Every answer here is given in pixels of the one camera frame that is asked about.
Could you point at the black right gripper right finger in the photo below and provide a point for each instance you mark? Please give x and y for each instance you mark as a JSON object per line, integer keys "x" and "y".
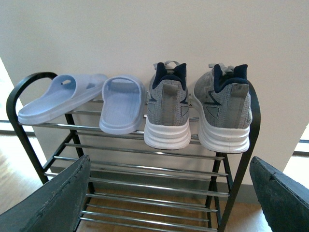
{"x": 285, "y": 202}

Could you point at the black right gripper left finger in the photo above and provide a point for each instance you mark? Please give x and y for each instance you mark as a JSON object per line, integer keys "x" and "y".
{"x": 54, "y": 207}

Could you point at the light blue slipper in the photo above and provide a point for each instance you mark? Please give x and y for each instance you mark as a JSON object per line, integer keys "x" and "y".
{"x": 65, "y": 93}
{"x": 124, "y": 98}

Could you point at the grey knit sneaker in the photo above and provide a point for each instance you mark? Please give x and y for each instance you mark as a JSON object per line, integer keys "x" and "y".
{"x": 167, "y": 123}
{"x": 223, "y": 101}

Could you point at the black metal shoe rack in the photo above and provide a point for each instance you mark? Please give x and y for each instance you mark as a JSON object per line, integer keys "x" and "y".
{"x": 134, "y": 186}

